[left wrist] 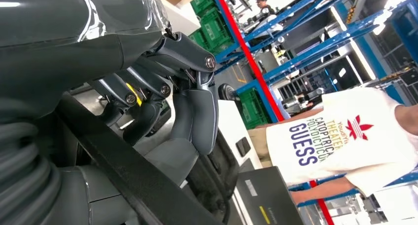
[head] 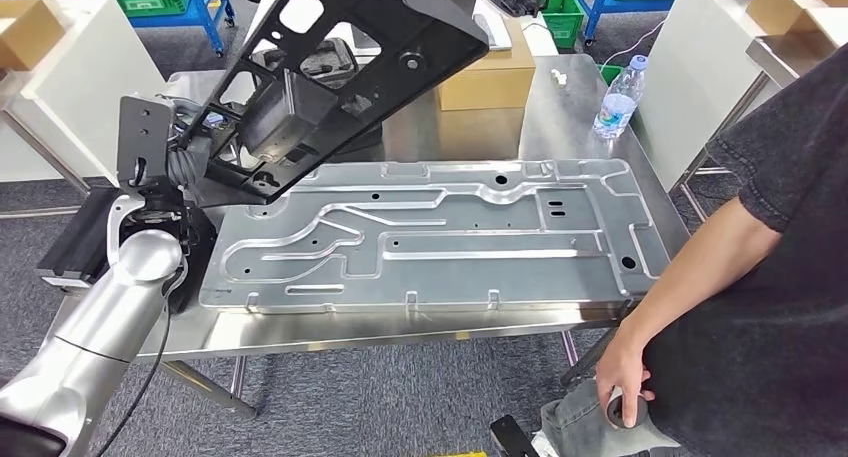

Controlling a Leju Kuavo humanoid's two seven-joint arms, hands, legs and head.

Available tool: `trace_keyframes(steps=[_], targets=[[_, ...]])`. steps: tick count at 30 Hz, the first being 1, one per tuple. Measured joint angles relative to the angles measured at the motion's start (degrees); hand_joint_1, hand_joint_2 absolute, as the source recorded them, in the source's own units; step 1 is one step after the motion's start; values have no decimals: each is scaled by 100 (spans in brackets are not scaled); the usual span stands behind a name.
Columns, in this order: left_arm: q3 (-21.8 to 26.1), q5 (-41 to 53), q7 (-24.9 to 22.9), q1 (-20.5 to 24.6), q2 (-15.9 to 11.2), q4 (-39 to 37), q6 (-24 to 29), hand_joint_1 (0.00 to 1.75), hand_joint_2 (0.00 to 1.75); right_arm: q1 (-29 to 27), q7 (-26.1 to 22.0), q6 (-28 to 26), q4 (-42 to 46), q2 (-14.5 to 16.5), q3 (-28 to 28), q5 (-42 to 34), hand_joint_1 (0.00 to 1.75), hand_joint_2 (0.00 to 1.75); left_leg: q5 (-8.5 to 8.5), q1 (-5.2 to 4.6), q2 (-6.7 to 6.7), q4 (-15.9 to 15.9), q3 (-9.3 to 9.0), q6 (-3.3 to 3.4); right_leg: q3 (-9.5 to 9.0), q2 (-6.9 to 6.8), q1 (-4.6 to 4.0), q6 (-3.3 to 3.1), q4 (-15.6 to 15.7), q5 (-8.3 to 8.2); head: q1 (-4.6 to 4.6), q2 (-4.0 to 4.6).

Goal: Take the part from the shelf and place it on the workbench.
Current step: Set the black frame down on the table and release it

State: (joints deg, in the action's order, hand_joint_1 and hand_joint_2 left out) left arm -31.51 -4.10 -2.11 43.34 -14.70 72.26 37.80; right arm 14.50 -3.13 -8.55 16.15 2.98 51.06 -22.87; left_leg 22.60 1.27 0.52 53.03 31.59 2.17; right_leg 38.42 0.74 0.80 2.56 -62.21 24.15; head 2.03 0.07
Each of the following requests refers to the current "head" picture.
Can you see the person's right hand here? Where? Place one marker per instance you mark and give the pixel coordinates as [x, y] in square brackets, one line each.
[619, 368]

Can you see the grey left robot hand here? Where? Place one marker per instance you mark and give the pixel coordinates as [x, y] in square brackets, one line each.
[185, 119]

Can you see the black tape roll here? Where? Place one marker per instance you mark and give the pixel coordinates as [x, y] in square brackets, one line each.
[617, 414]

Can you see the long black plastic part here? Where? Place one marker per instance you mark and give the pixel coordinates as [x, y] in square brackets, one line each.
[397, 17]

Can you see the person's right forearm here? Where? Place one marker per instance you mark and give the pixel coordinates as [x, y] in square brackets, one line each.
[702, 275]

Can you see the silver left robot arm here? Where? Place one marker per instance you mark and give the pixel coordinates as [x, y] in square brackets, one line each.
[112, 308]

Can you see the stainless steel workbench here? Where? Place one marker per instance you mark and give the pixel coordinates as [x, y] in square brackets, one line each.
[563, 116]

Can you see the white cabinet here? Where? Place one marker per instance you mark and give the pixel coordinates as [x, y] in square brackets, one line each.
[86, 90]
[696, 70]

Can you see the black robot body piece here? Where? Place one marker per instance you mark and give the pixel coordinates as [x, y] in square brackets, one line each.
[513, 437]

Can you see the open black tool case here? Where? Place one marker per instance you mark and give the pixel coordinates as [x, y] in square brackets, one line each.
[328, 60]

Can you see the person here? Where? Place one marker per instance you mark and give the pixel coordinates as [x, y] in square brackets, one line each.
[782, 308]

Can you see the yellow floor tape square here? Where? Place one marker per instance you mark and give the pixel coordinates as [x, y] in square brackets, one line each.
[457, 454]

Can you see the large stamped metal panel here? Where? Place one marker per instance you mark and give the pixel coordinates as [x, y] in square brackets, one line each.
[464, 242]

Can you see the clear plastic bottle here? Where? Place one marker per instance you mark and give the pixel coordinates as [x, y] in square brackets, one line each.
[616, 103]

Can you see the small white plastic piece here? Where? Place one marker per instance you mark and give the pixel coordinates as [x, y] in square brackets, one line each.
[560, 78]

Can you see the brown cardboard box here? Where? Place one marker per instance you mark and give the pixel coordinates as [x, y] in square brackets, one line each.
[490, 76]

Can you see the white flat device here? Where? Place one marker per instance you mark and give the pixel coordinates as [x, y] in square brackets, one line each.
[493, 33]

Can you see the stainless steel table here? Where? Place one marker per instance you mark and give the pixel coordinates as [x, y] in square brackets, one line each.
[788, 53]

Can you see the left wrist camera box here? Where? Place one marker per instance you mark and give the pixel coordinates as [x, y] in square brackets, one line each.
[142, 136]

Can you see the steel table frame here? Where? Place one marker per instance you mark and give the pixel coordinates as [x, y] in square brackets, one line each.
[40, 156]

